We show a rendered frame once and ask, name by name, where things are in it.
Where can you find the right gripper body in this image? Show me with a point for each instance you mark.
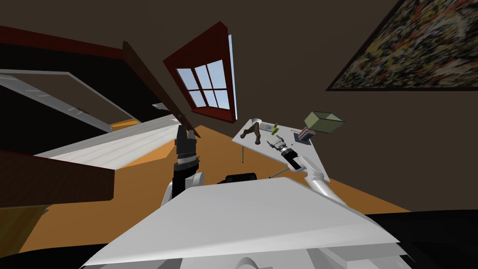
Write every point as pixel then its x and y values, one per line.
pixel 280 145

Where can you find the colourful abstract wall picture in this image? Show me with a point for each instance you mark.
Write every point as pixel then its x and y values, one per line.
pixel 414 48

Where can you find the white slatted panel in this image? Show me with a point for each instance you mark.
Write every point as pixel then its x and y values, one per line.
pixel 123 144

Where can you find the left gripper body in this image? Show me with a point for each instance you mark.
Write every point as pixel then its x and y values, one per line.
pixel 186 147

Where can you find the grey framed panel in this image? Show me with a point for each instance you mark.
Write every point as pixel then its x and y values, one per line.
pixel 56 99

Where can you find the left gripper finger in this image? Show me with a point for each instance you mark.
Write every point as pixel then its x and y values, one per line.
pixel 191 134
pixel 181 132

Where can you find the dark brown wooden cabinet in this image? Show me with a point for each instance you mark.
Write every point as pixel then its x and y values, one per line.
pixel 56 179

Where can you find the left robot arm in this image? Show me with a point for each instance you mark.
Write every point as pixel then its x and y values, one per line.
pixel 185 175

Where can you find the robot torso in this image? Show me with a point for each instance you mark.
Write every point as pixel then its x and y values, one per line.
pixel 254 220

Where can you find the dark brown door leaf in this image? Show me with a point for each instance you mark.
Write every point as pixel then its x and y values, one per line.
pixel 157 84

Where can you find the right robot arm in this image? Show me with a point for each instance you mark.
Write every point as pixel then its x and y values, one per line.
pixel 312 173

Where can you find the white table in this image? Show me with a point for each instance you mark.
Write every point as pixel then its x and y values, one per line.
pixel 261 144

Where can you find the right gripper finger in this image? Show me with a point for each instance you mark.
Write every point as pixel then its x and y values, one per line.
pixel 279 138
pixel 271 143

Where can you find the red framed window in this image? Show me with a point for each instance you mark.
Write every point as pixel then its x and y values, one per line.
pixel 209 84

